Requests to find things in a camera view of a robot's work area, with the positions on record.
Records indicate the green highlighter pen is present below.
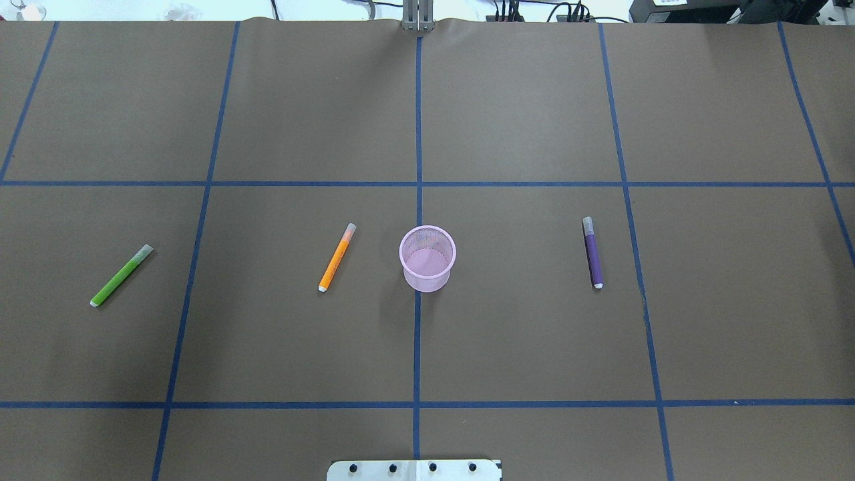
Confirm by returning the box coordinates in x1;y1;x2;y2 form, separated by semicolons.
89;244;154;307

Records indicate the pink mesh pen holder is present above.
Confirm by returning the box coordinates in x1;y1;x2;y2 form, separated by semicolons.
398;225;457;293

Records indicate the orange highlighter pen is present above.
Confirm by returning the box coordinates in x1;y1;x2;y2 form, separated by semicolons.
317;222;357;293

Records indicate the purple highlighter pen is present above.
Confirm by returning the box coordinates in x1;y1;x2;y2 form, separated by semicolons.
581;216;605;290

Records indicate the blue tape grid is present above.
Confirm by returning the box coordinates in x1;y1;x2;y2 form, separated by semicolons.
1;19;854;480

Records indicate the aluminium frame post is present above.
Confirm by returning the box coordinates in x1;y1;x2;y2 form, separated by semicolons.
401;0;436;33

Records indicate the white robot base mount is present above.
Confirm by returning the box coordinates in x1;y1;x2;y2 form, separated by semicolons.
326;459;503;480

